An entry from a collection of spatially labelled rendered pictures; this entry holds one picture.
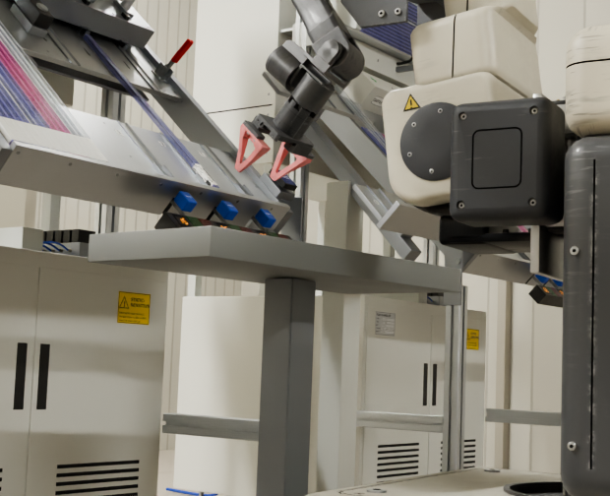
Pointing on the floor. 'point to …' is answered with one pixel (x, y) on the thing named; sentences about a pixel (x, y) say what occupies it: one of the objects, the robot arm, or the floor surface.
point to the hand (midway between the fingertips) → (257, 170)
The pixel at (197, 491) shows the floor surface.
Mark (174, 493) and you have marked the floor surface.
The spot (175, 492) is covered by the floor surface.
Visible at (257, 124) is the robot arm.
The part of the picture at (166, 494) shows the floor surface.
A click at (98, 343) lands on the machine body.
